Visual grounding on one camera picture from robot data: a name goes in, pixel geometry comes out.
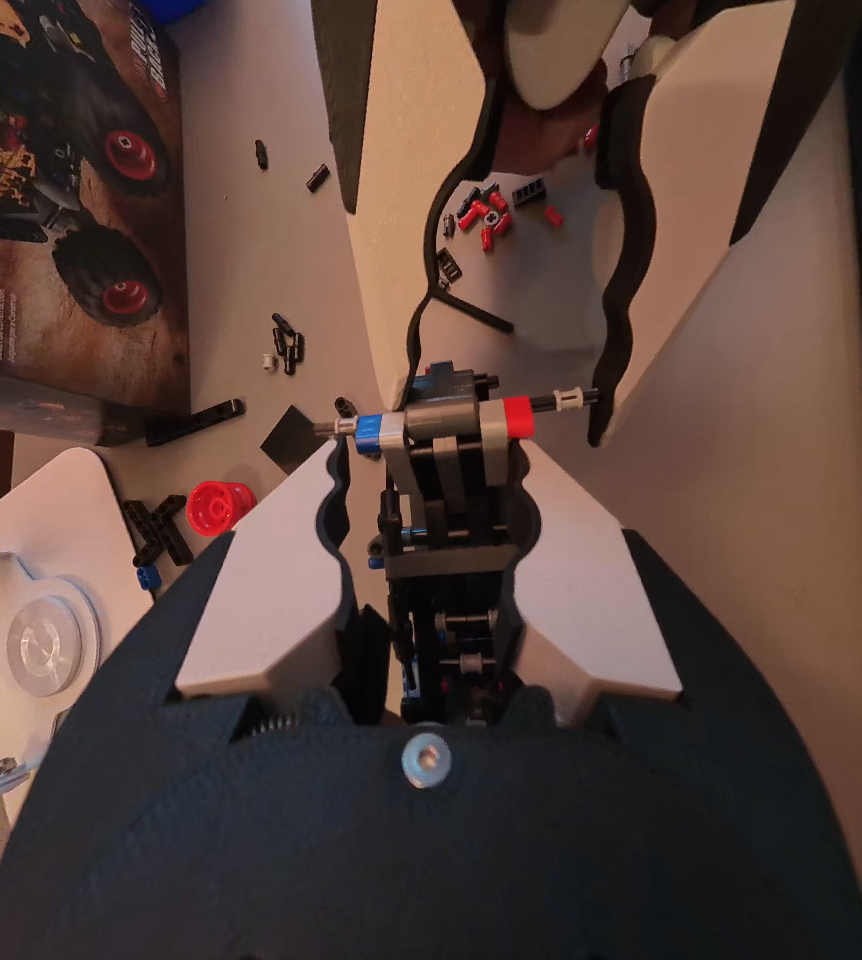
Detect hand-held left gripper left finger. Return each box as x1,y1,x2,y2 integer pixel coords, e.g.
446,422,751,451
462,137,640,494
174,438,360,725

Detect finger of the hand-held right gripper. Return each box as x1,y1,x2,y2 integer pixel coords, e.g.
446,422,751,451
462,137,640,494
587,0,797,450
348,0,508,408

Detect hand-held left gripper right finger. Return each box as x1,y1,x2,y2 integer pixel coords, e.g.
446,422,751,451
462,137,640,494
502,442,684,727

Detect small connector pins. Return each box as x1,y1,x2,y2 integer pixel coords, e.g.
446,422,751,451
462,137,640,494
254,135,567,377

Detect brick-built toy truck chassis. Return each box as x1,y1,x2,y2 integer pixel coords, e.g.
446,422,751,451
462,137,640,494
314,360,601,730

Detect black axle rod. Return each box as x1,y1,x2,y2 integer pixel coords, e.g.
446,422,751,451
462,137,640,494
437,288,515,336
314,387,601,441

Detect person's right hand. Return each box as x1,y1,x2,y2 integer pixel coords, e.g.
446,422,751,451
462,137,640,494
485,75,606,174

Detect large red wheel rim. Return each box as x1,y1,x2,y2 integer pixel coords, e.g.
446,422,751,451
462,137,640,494
186,479,256,538

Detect black joined angle beams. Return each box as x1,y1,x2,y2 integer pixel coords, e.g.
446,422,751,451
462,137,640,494
121,495,196,568

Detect black square panel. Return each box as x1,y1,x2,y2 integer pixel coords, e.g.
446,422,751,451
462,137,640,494
260,404,327,476

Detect long black beam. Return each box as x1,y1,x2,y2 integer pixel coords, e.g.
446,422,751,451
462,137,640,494
145,398,245,448

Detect white book stand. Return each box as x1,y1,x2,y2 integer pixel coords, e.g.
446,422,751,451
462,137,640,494
0,446,156,828

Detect toy set box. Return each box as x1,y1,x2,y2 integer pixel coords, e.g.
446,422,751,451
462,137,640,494
0,0,192,449

